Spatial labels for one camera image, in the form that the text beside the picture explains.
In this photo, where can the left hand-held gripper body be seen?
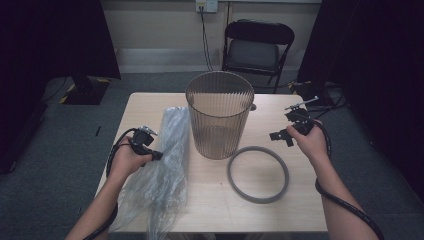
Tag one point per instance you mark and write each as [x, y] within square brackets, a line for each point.
[141, 140]

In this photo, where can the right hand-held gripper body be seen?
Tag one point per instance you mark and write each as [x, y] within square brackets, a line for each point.
[301, 118]

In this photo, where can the clear plastic bag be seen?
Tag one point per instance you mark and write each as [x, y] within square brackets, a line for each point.
[166, 160]

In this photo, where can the translucent ribbed trash bin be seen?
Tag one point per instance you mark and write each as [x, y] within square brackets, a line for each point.
[216, 133]

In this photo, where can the person's right hand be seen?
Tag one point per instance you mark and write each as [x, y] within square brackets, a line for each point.
[313, 145]

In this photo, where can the person's left hand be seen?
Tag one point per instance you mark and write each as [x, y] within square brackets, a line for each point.
[125, 163]

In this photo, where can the small grey round object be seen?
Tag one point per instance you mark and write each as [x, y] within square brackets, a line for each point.
[253, 107]

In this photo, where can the small black floor object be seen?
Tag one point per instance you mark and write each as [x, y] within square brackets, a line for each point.
[97, 130]

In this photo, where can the black striped stand base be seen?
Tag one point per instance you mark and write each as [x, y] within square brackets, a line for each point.
[86, 93]

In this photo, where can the black folding chair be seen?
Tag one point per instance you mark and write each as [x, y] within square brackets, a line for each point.
[256, 50]

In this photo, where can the black curtain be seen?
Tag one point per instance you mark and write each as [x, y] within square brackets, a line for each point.
[50, 43]
[373, 66]

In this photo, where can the white wall socket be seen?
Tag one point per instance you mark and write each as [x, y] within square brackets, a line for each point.
[206, 5]

